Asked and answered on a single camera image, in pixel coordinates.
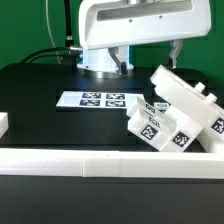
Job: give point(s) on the white U-shaped obstacle fence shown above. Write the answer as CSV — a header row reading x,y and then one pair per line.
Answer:
x,y
60,143

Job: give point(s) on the white chair back frame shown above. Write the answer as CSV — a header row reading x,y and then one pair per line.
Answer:
x,y
190,100

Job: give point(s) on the white tagged nut cube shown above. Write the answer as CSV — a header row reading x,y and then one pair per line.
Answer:
x,y
161,106

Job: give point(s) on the white base tag sheet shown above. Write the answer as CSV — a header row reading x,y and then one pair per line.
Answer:
x,y
77,99

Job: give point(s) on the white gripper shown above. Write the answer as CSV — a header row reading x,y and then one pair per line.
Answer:
x,y
114,23

